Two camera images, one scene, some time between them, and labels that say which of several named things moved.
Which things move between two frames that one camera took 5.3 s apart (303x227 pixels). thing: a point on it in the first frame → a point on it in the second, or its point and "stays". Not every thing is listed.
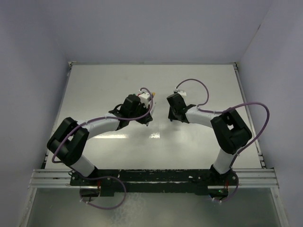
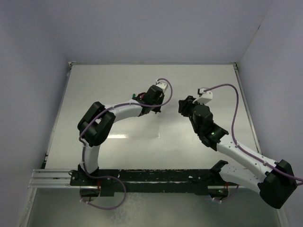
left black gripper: x=146 y=119 → x=161 y=99
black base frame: x=154 y=182 stays
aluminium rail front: x=51 y=178 stays
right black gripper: x=171 y=116 → x=185 y=105
